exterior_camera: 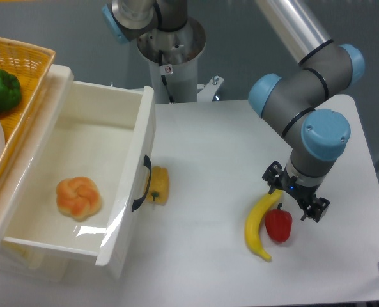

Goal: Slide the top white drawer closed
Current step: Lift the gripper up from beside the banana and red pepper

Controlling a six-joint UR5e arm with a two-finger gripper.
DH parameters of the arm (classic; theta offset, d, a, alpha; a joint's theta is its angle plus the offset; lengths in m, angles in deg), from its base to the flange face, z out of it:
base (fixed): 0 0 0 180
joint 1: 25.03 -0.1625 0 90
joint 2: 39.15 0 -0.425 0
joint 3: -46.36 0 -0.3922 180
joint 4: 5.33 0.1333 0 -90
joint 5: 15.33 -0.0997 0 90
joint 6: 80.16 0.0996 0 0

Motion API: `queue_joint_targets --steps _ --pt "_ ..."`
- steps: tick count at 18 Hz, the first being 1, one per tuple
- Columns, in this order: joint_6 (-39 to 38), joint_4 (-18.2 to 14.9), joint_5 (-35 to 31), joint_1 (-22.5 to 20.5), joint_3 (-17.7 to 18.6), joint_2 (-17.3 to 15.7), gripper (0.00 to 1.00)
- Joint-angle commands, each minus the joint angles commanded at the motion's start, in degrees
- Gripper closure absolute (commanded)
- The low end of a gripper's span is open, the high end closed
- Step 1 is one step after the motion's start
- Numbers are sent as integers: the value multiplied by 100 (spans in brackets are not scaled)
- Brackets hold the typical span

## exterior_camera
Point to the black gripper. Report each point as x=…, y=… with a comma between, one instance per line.
x=300, y=187

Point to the white drawer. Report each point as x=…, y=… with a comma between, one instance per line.
x=101, y=133

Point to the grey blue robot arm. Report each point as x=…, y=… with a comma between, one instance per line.
x=290, y=106

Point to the white drawer cabinet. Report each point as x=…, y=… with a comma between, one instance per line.
x=14, y=257

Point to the red bell pepper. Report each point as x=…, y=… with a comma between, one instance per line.
x=278, y=224

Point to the yellow banana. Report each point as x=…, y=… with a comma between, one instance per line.
x=253, y=222

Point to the yellow bell pepper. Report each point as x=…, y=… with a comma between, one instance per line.
x=158, y=192

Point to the orange bread roll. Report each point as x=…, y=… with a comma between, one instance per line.
x=78, y=198

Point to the yellow woven basket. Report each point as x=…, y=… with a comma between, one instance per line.
x=23, y=68

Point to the green bell pepper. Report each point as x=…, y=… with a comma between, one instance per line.
x=10, y=91

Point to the black top drawer handle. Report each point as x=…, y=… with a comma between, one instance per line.
x=146, y=181

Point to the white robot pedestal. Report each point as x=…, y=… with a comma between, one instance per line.
x=172, y=58

